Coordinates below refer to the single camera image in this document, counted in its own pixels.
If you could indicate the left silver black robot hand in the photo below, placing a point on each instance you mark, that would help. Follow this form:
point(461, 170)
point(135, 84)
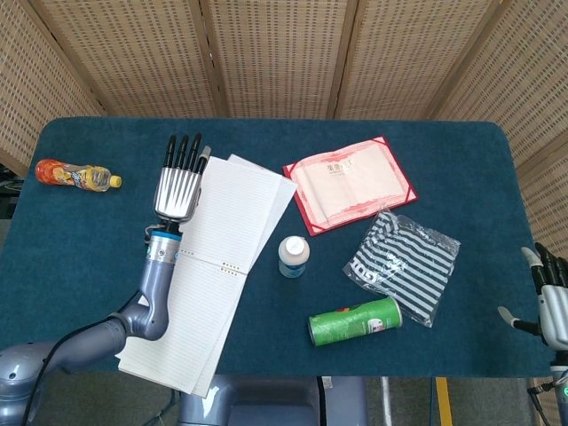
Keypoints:
point(177, 191)

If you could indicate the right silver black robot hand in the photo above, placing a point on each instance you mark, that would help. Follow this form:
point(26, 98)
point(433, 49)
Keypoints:
point(554, 306)

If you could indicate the beige notepad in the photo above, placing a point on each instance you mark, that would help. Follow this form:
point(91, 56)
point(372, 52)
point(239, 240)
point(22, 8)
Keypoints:
point(231, 213)

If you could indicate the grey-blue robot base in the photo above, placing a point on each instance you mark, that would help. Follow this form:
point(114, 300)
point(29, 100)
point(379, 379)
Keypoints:
point(266, 404)

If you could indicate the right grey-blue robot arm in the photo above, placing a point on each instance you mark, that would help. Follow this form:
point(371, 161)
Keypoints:
point(561, 399)

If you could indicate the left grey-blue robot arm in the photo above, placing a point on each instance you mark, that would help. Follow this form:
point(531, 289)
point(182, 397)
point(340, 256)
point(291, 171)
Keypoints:
point(155, 288)

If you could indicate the orange yellow drink bottle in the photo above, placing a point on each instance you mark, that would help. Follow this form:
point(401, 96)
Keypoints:
point(75, 175)

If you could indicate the blue table cloth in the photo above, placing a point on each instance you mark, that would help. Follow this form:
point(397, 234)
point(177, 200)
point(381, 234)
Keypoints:
point(89, 244)

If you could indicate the woven bamboo screen panel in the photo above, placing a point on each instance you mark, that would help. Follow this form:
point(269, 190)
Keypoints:
point(550, 199)
point(26, 89)
point(399, 57)
point(532, 89)
point(133, 57)
point(279, 57)

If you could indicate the small white plastic bottle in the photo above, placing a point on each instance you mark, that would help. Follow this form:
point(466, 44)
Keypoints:
point(294, 259)

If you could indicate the striped garment in plastic bag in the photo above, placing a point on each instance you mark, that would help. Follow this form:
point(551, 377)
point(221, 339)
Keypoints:
point(399, 266)

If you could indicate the dark equipment behind table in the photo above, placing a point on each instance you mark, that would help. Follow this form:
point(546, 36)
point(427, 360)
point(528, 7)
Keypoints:
point(6, 195)

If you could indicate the red certificate folder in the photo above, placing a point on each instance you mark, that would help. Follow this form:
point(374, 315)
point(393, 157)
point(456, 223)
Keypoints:
point(350, 186)

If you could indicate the white metal pole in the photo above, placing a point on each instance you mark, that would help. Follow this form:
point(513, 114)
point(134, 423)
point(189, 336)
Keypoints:
point(386, 399)

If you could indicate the green chips can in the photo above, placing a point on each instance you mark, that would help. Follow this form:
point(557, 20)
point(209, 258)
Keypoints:
point(355, 321)

